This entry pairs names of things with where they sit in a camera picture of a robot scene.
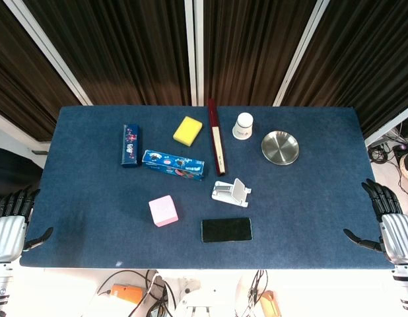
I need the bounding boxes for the orange power device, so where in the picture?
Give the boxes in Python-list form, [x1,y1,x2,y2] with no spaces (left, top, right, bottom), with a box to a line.
[110,283,146,305]

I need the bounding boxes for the black cable bundle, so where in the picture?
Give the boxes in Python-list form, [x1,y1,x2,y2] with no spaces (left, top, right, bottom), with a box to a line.
[368,122,408,199]

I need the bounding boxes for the pink foam cube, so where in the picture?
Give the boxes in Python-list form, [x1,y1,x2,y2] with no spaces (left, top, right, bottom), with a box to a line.
[148,194,179,228]

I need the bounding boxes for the dark blue patterned box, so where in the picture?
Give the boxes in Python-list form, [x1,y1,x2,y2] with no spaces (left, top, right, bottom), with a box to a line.
[119,123,141,169]

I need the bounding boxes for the black smartphone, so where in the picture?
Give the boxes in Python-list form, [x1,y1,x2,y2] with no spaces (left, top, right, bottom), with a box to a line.
[200,217,254,244]

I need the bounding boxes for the white paper cup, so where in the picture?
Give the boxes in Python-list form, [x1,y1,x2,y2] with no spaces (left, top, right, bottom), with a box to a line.
[232,112,252,140]

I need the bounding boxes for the dark brown curtain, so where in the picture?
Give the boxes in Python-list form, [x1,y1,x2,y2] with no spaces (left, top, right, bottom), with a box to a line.
[279,0,408,138]
[0,0,82,141]
[22,0,192,106]
[202,0,321,106]

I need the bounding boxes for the black fabric object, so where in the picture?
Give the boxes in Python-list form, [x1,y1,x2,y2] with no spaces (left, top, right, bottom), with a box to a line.
[0,146,44,201]

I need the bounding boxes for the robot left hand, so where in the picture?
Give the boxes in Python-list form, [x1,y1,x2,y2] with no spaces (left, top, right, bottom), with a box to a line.
[0,188,54,264]

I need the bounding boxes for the white partition frame post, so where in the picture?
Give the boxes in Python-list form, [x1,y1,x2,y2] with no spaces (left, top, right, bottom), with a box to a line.
[2,0,94,106]
[364,101,408,147]
[183,0,205,106]
[0,108,51,153]
[272,0,333,107]

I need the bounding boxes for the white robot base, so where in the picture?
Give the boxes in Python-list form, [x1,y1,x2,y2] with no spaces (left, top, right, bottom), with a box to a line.
[172,275,246,317]

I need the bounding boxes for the white folding phone stand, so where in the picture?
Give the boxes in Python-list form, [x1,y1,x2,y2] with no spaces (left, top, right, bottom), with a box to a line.
[211,178,252,208]

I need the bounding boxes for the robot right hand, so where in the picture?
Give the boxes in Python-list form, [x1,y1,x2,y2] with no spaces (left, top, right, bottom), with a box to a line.
[343,178,408,265]

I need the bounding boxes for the blue table cloth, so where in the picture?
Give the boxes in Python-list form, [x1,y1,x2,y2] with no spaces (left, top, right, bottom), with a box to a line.
[18,104,395,270]

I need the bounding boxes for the blue Oreo cookie box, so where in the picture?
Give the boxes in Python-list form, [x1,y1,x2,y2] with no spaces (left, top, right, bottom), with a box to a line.
[141,149,206,182]

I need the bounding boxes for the yellow sponge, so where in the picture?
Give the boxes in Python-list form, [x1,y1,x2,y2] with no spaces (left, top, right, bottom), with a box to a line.
[172,116,204,147]

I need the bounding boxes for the yellow tan box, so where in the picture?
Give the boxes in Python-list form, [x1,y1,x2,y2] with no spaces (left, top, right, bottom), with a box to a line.
[259,290,281,317]

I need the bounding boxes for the round stainless steel plate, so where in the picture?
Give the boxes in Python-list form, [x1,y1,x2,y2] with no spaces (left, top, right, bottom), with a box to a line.
[261,130,300,166]

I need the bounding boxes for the long dark red box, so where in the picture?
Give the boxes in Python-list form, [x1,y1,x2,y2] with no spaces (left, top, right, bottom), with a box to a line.
[207,98,228,176]

